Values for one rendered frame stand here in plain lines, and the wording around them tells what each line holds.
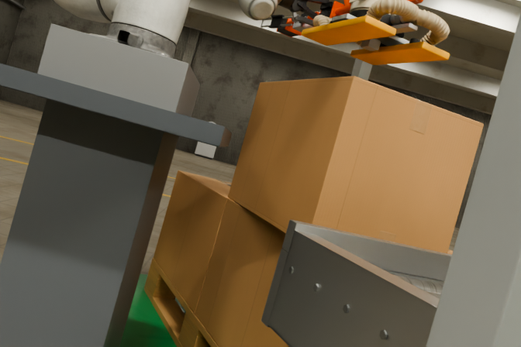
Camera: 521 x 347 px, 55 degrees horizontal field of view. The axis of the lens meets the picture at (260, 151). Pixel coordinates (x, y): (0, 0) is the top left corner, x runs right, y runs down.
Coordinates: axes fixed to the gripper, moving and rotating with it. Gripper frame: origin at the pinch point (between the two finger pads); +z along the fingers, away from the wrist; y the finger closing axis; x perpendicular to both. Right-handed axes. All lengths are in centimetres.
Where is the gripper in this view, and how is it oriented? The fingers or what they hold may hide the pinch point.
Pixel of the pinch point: (332, 15)
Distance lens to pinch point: 178.4
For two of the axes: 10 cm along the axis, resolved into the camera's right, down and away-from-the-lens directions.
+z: 8.8, 2.5, 4.1
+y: -2.7, 9.6, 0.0
